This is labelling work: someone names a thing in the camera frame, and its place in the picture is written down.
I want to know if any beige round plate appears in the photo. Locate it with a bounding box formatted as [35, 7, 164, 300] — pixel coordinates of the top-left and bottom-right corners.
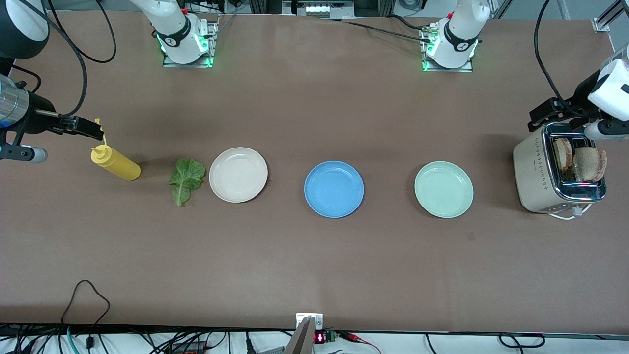
[209, 147, 269, 204]

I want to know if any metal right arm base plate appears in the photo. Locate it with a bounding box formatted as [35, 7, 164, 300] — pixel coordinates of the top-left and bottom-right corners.
[162, 20, 218, 68]

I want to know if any yellow mustard squeeze bottle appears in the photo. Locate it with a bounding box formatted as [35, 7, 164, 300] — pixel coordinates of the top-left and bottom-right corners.
[91, 118, 142, 182]

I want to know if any blue round plate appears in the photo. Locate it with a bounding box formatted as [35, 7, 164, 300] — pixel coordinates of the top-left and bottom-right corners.
[304, 160, 365, 219]

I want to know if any red thin cable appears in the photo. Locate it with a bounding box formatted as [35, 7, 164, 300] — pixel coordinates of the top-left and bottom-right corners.
[339, 332, 382, 354]

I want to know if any black coiled cable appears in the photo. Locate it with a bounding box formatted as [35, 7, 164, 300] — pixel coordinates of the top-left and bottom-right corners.
[498, 333, 546, 349]

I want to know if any long black base cable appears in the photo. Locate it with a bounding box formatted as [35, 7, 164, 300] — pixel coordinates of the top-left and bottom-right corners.
[319, 17, 435, 45]

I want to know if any silver control box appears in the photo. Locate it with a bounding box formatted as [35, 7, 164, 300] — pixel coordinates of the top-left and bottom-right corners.
[283, 0, 354, 18]

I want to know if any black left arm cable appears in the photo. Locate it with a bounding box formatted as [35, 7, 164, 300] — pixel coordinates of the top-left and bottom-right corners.
[534, 0, 598, 118]

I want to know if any silver camera mount bracket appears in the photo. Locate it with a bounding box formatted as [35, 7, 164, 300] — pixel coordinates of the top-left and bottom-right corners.
[284, 313, 324, 354]

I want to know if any toasted bread slice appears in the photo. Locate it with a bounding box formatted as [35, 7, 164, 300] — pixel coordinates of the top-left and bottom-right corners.
[553, 138, 574, 173]
[572, 147, 608, 183]

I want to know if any white toaster cord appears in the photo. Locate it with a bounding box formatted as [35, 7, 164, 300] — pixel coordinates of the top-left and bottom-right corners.
[547, 204, 593, 221]

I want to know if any beige chrome toaster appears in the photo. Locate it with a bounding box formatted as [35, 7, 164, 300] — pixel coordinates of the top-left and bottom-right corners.
[513, 122, 608, 215]

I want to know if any aluminium frame bracket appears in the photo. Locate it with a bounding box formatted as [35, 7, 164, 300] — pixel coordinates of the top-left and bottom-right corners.
[592, 0, 629, 33]

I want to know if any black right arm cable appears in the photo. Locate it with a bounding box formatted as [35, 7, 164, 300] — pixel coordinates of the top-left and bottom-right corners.
[7, 0, 117, 118]

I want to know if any light green round plate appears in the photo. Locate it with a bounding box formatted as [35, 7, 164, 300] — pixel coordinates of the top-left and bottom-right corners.
[414, 161, 474, 219]

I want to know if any green lettuce leaf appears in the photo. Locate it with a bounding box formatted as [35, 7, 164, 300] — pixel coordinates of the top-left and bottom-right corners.
[169, 158, 207, 207]

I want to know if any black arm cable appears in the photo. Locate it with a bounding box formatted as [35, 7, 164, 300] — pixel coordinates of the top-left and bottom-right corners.
[7, 0, 117, 118]
[534, 0, 598, 118]

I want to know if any short black base cable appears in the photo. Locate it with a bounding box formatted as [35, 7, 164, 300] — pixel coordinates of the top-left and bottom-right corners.
[387, 14, 430, 33]

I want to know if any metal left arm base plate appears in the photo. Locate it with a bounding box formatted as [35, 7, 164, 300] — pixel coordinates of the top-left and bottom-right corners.
[421, 27, 474, 73]

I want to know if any red black power strip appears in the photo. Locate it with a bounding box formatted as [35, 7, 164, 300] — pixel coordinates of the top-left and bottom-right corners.
[170, 341, 210, 354]

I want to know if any black looped cable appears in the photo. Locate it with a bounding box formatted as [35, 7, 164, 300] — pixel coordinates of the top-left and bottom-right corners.
[61, 280, 112, 354]

